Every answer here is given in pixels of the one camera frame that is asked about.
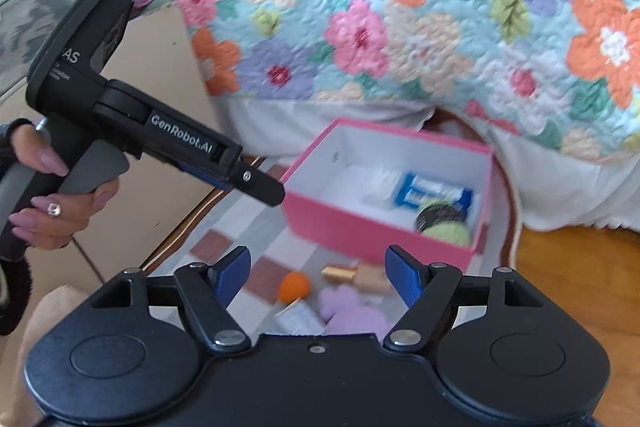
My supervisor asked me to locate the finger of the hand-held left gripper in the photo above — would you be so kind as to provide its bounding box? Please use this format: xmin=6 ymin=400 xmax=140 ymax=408
xmin=231 ymin=158 xmax=286 ymax=207
xmin=172 ymin=159 xmax=222 ymax=186

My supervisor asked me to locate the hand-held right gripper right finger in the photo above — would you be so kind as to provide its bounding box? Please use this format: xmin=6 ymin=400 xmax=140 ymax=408
xmin=384 ymin=244 xmax=543 ymax=351

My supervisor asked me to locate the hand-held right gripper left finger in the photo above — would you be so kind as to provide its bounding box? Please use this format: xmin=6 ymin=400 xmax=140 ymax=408
xmin=90 ymin=246 xmax=252 ymax=353

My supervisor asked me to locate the beige foundation bottle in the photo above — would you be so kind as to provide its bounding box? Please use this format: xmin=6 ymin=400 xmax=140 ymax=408
xmin=321 ymin=261 xmax=394 ymax=296

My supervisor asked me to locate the pink cardboard box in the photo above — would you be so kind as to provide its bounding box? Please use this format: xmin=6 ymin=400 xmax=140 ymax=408
xmin=279 ymin=117 xmax=495 ymax=276

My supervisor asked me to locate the green yarn ball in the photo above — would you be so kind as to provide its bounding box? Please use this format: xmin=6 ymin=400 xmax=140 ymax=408
xmin=413 ymin=200 xmax=472 ymax=244

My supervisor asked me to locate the orange makeup sponge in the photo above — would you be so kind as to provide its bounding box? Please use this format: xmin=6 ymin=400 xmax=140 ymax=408
xmin=278 ymin=271 xmax=311 ymax=306

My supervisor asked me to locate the purple plush toy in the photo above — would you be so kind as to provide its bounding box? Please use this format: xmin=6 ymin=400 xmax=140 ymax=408
xmin=318 ymin=285 xmax=392 ymax=344

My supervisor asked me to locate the small white blue packet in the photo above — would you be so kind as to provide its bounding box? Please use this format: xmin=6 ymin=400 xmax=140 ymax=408
xmin=273 ymin=298 xmax=327 ymax=337

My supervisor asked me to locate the blue wet wipes pack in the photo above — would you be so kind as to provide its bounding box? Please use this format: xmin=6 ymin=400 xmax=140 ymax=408
xmin=391 ymin=171 xmax=474 ymax=214

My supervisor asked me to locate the clear bag of cotton swabs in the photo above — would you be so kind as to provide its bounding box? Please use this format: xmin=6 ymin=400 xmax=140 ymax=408
xmin=357 ymin=168 xmax=402 ymax=209

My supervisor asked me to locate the person's left hand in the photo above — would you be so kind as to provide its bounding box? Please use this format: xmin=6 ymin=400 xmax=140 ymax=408
xmin=9 ymin=123 xmax=122 ymax=253

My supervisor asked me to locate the striped rug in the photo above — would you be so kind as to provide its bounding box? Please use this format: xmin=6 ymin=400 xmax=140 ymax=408
xmin=140 ymin=107 xmax=526 ymax=339

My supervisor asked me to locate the floral quilt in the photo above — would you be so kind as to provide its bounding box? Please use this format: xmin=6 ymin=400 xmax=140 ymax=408
xmin=175 ymin=0 xmax=640 ymax=164

